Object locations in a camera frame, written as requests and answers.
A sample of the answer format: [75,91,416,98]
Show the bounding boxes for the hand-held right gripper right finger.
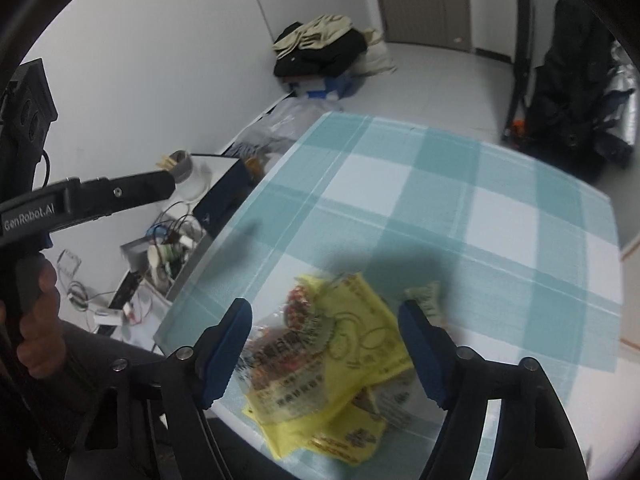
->
[397,299,589,480]

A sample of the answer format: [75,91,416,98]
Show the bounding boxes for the white wrapper with barcode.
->
[370,380,417,427]

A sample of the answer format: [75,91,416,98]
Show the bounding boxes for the black cables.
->
[147,202,201,246]

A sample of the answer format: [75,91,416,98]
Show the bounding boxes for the white cloth bag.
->
[357,27,398,77]

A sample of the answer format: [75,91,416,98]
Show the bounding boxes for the grey plastic bag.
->
[235,97,346,158]

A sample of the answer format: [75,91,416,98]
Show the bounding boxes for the person's left hand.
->
[0,260,68,380]

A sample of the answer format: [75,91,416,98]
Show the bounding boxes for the beige cloth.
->
[272,14,353,60]

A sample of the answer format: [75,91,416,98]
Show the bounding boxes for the black clothes pile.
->
[274,27,369,80]

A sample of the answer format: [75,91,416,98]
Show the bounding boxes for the red patterned wrapper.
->
[282,282,313,331]

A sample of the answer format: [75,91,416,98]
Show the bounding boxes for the blue storage box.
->
[295,72,361,101]

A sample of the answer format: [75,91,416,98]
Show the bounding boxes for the white box with navy side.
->
[187,152,263,238]

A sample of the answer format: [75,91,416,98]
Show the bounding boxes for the clear printed wrapper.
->
[240,320,331,411]

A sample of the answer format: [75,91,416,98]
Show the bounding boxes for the frosted white cup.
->
[170,150,213,201]

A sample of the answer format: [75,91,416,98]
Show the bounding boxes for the green and white wrapper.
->
[402,282,443,326]

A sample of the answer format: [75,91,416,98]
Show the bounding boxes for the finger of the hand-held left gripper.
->
[70,169,177,222]

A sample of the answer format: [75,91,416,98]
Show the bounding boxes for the black metal frame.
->
[501,0,534,143]

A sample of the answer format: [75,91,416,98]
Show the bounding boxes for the black jacket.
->
[525,0,633,183]

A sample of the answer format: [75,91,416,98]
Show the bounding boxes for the grey entrance door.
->
[370,0,473,52]

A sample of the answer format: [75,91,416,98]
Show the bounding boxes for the yellow packet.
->
[290,272,413,406]
[242,390,388,467]

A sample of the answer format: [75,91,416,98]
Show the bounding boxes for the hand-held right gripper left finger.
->
[70,297,254,480]

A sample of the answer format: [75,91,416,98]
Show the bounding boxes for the teal checked tablecloth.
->
[155,111,623,480]

